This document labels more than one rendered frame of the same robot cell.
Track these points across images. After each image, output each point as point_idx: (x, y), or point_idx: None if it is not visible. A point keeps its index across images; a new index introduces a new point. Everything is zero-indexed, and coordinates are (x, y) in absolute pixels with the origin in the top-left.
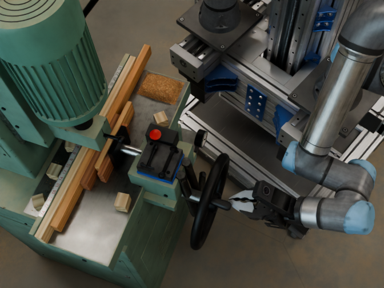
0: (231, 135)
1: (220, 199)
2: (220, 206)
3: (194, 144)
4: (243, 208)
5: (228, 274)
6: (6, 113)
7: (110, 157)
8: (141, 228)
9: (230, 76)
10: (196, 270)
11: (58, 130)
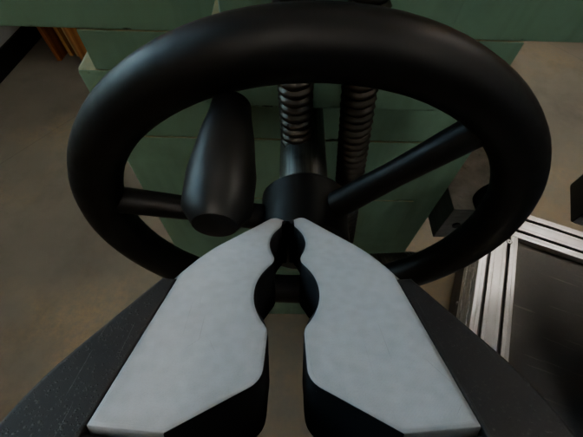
0: (523, 328)
1: (244, 140)
2: (192, 152)
3: (475, 192)
4: (186, 305)
5: (282, 419)
6: None
7: None
8: (186, 120)
9: None
10: (271, 359)
11: None
